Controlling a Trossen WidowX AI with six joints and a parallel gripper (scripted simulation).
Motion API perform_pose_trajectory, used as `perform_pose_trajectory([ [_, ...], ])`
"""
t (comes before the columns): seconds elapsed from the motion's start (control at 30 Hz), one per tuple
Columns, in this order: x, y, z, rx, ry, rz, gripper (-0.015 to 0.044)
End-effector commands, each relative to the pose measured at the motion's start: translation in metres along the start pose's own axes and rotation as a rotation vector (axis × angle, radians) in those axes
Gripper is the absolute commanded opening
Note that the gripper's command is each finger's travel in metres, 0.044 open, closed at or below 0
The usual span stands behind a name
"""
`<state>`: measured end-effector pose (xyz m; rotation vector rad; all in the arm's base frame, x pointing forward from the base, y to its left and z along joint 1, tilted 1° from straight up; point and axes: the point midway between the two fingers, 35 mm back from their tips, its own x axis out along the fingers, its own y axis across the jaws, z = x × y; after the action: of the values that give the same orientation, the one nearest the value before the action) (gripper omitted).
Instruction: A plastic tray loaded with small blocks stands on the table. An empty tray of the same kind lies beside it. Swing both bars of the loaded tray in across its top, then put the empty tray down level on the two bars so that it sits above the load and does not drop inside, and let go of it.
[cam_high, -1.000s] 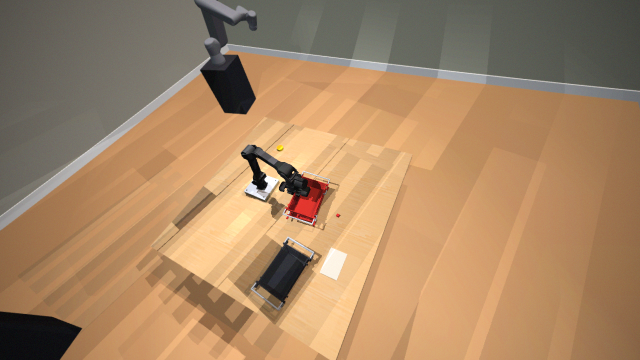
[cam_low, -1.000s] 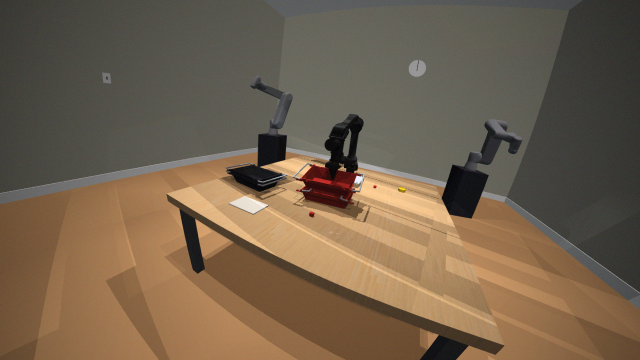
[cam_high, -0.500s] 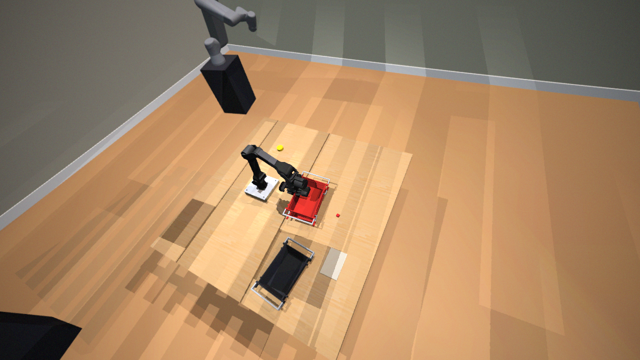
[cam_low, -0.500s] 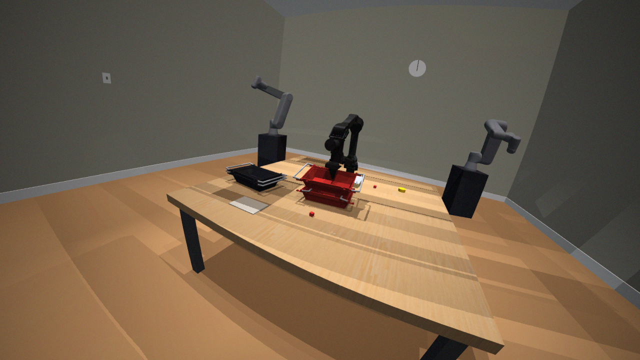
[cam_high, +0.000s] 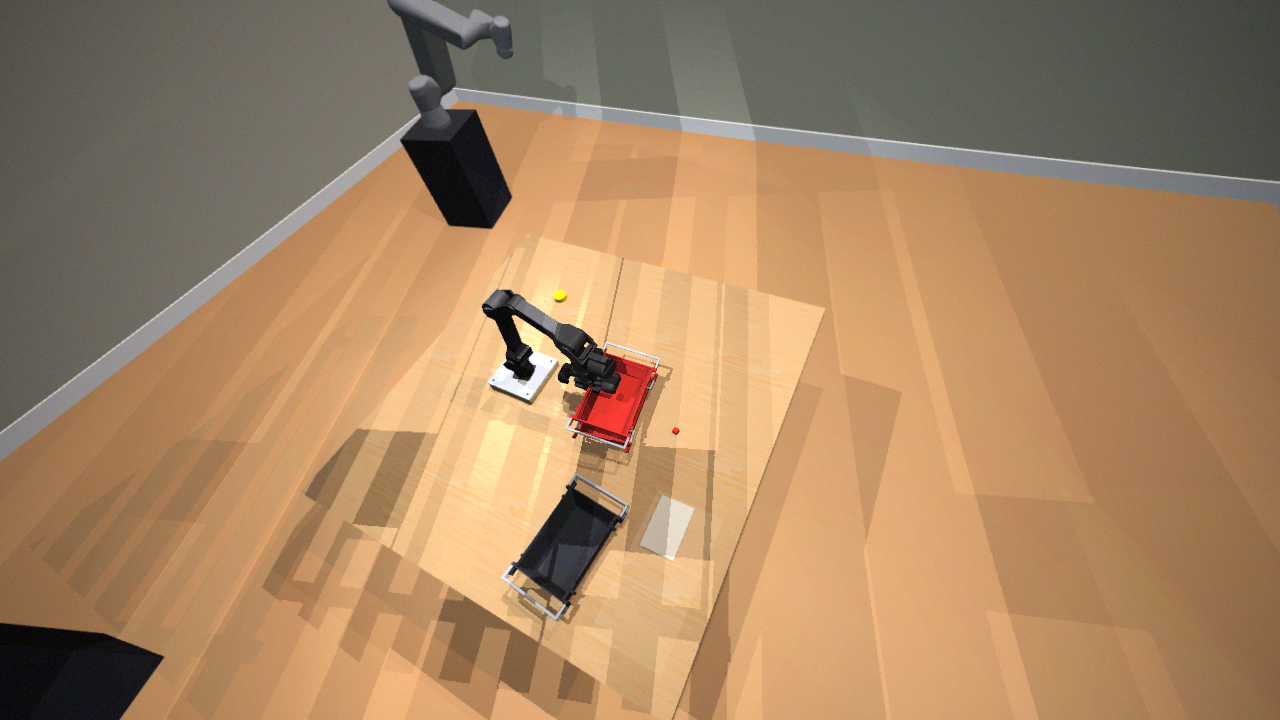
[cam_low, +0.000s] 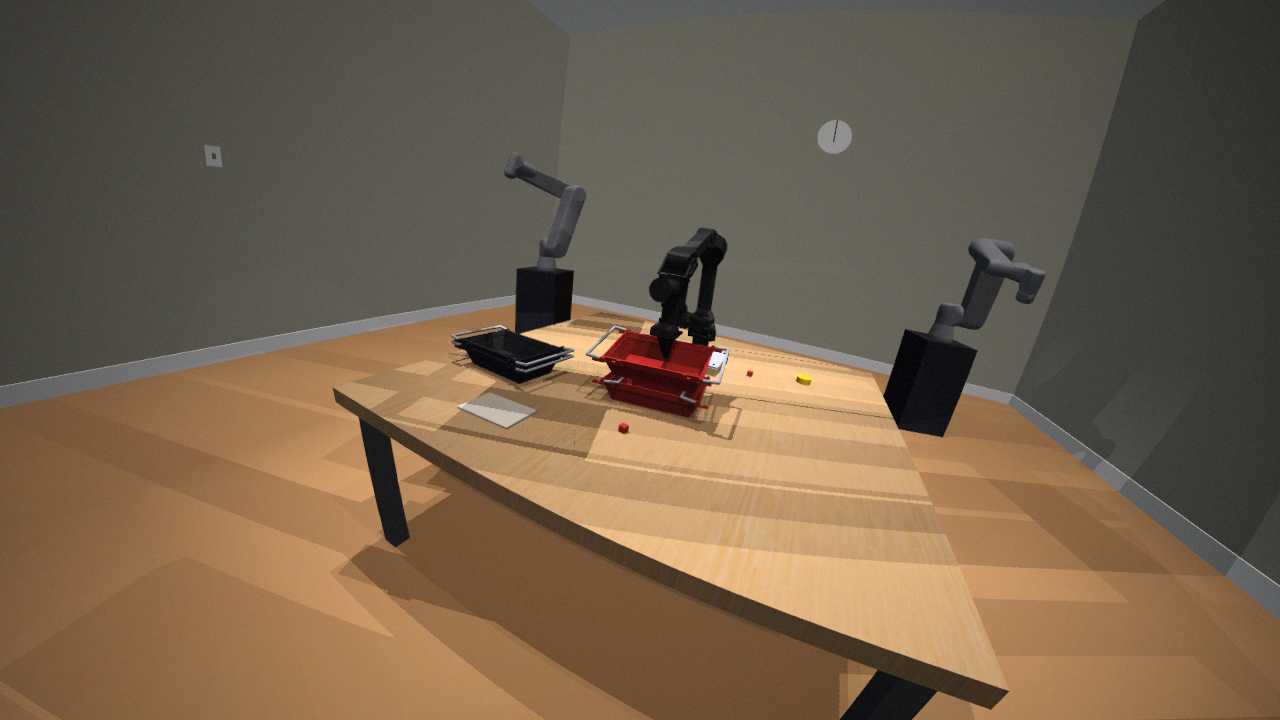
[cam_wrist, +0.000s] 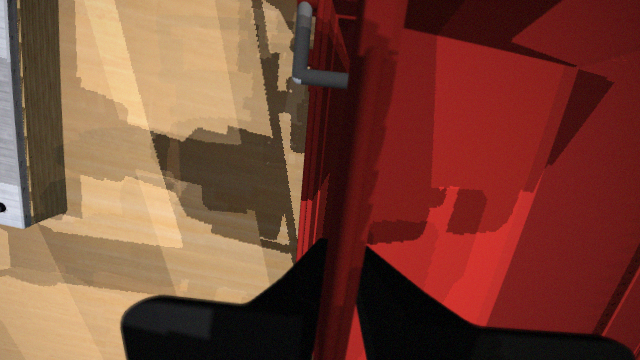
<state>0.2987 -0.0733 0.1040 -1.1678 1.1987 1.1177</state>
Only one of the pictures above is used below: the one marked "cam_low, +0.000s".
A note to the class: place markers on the red plastic tray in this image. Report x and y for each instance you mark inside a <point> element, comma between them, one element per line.
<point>653,396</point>

